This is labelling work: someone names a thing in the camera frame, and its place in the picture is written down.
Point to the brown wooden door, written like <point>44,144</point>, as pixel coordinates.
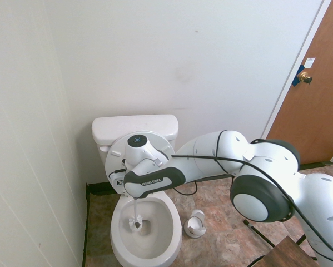
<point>316,111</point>

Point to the brass door knob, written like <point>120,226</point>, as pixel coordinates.
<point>303,76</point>

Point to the black baseboard beside toilet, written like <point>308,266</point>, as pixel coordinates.
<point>85,222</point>

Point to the white door frame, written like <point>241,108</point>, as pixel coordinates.
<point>294,72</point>

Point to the brown wooden table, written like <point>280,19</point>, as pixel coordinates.
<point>285,253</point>

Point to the white toilet bowl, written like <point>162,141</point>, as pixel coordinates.
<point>121,247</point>

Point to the white toilet seat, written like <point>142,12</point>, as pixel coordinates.
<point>113,162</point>

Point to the white paper label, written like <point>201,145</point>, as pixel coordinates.
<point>310,62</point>

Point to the white toilet tank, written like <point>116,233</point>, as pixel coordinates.
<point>102,160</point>

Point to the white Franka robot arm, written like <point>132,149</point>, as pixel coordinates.
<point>255,172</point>

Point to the white toilet brush holder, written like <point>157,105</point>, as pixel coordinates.
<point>195,228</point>

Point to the blue tape strip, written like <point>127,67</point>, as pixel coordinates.
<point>297,80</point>

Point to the white toilet tank lid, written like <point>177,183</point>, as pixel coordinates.
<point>113,125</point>

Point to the white toilet brush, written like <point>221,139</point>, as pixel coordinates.
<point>134,221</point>

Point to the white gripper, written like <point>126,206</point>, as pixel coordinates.
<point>117,182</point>

